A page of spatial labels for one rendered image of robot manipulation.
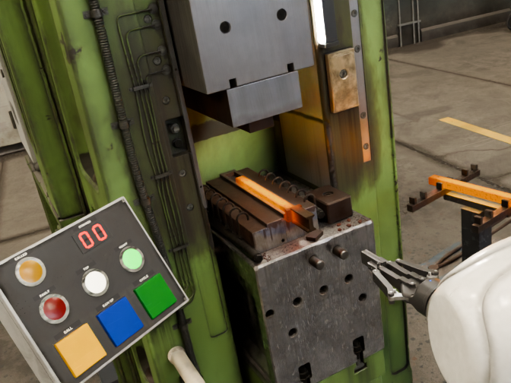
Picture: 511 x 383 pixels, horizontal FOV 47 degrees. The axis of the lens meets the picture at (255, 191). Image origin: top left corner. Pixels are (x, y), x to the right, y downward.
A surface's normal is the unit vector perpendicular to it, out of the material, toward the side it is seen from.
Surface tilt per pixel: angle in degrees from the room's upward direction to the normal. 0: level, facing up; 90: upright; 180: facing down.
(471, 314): 39
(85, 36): 90
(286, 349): 90
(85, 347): 60
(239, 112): 90
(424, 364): 0
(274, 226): 90
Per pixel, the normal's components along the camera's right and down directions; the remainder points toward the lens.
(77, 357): 0.60, -0.35
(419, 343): -0.16, -0.91
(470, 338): -0.80, -0.06
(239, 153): 0.46, 0.28
